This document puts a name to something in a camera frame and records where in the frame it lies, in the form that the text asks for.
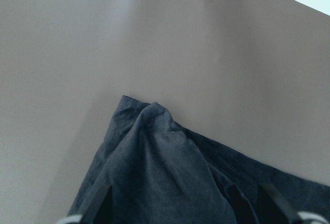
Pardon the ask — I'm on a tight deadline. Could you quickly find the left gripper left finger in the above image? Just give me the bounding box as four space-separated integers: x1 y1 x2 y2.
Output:
81 185 112 224

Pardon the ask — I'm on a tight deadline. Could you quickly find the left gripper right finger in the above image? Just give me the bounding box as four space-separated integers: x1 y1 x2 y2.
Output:
258 184 302 224

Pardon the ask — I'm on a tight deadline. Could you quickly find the black printed t-shirt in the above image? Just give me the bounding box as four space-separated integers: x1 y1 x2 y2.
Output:
69 96 329 223

